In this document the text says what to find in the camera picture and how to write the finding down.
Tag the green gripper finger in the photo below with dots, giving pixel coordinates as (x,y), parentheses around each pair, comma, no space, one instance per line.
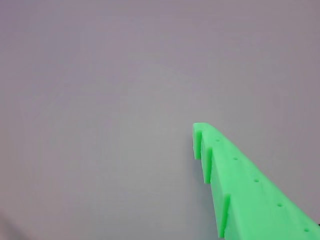
(250,200)

